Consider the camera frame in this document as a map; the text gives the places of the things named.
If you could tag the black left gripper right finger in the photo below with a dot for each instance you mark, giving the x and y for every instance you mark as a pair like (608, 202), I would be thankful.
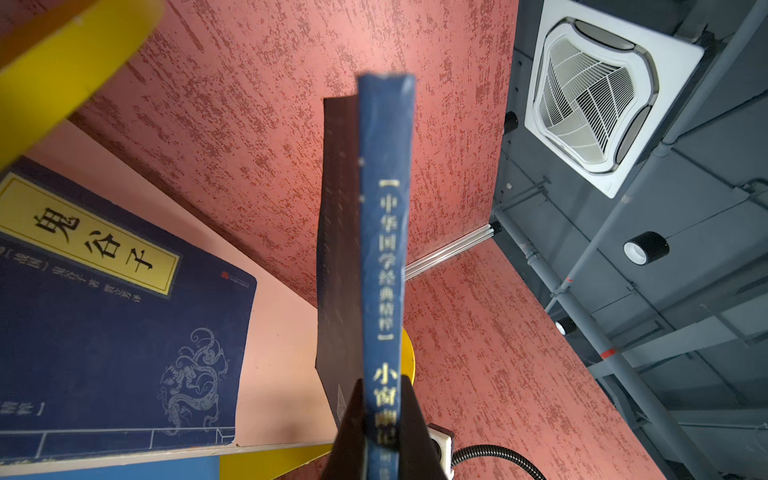
(418, 459)

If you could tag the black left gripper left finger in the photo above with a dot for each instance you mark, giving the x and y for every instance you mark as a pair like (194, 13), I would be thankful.
(347, 460)

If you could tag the blue book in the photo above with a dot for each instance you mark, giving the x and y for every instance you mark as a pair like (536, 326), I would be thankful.
(117, 337)
(360, 258)

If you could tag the right aluminium corner profile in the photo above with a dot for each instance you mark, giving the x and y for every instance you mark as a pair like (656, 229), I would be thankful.
(449, 251)

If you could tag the grey ceiling pipe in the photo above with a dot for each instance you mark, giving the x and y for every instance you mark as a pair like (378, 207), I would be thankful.
(690, 455)

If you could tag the black ceiling spotlight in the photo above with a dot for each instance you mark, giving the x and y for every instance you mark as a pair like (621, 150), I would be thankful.
(646, 248)

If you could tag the white ceiling air conditioner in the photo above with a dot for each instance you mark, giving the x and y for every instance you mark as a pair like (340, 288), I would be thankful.
(601, 87)

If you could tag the yellow pink blue bookshelf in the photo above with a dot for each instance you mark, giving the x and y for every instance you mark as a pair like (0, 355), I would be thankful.
(51, 65)

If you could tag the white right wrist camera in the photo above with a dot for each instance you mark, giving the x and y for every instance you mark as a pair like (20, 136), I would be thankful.
(442, 439)

